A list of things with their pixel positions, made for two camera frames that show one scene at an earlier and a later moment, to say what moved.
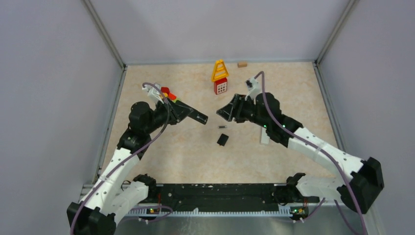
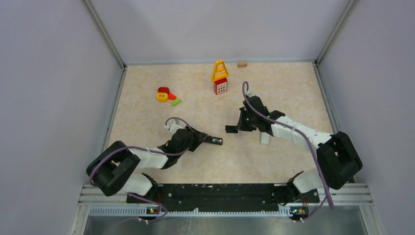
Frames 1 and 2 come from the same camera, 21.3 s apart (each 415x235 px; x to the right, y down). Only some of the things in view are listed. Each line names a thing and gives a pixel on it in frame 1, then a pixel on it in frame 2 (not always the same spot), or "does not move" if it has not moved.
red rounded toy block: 165,89 does not move
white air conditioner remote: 265,139 does not move
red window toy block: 220,86 does not move
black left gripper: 172,112 to 197,138
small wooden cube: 241,64 does not move
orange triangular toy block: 171,96 does not move
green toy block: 177,99 does not move
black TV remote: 184,110 to 211,139
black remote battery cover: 222,140 to 231,129
